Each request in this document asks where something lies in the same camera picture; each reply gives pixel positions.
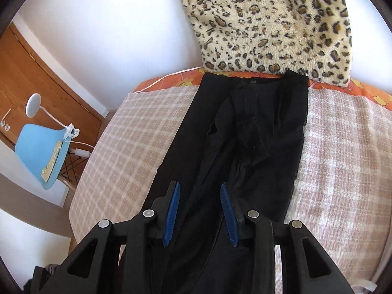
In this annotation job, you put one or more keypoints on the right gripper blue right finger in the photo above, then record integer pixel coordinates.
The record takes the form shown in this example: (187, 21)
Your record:
(306, 266)

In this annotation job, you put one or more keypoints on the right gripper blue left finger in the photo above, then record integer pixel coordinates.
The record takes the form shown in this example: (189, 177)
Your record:
(114, 256)

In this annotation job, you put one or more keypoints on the black short-sleeved top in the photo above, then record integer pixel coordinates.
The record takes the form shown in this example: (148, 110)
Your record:
(247, 134)

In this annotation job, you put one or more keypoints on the pink plaid blanket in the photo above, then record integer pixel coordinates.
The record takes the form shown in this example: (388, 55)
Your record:
(342, 192)

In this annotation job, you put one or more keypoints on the light blue chair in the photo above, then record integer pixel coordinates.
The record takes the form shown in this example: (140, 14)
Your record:
(43, 152)

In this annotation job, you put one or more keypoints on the white clip-on desk lamp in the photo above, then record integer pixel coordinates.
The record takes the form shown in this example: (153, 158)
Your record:
(33, 105)

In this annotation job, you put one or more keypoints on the orange floral bed sheet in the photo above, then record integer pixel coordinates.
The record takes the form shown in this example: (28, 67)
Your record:
(193, 77)

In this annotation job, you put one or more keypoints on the wooden door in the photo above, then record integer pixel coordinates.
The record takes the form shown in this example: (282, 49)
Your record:
(23, 73)

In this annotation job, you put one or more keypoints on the leopard print cushion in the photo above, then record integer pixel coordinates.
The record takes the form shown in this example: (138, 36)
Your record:
(309, 37)

